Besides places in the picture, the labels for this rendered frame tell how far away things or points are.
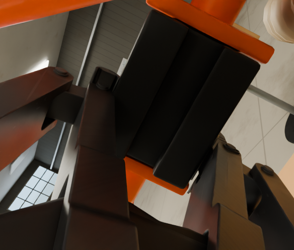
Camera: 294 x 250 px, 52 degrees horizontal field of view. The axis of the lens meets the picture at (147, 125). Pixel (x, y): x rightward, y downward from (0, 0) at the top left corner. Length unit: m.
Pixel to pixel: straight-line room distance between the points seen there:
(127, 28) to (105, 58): 1.27
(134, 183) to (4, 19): 0.12
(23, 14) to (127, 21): 8.91
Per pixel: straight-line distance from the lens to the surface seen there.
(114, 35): 9.35
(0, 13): 0.19
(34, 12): 0.18
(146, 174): 0.16
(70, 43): 10.04
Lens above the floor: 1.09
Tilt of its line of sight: 4 degrees down
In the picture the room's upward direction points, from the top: 64 degrees counter-clockwise
